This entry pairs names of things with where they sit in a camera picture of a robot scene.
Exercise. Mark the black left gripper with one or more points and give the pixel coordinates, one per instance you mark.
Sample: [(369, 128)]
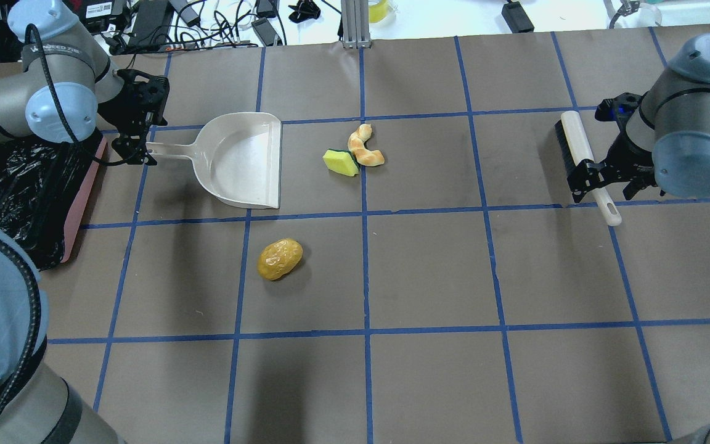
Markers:
[(122, 113)]

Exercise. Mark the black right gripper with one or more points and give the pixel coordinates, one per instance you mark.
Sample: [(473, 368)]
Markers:
[(625, 168)]

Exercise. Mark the beige hand brush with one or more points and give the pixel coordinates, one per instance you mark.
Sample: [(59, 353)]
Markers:
[(574, 145)]

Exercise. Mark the beige plastic dustpan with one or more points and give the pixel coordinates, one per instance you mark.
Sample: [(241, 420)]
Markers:
[(236, 157)]

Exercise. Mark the yellow toy potato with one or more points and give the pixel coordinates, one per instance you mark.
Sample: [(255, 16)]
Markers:
[(279, 258)]

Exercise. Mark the yellow green sponge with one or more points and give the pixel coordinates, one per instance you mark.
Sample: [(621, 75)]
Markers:
[(341, 162)]

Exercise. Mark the toy croissant bread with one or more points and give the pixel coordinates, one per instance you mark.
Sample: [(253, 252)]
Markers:
[(357, 146)]

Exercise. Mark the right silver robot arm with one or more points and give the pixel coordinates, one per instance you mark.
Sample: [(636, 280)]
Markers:
[(663, 142)]

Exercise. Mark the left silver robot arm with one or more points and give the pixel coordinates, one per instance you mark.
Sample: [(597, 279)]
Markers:
[(66, 82)]

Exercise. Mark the bin with black bag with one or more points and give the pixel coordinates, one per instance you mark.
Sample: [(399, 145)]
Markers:
[(39, 181)]

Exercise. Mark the black power adapter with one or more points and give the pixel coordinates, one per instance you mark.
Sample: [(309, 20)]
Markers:
[(148, 33)]

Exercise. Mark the black small adapter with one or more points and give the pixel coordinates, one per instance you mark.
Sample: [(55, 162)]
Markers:
[(517, 20)]

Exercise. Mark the yellow tape roll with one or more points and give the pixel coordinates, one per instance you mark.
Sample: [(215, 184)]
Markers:
[(377, 10)]

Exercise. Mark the aluminium frame post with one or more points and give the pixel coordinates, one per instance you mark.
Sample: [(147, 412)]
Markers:
[(355, 25)]

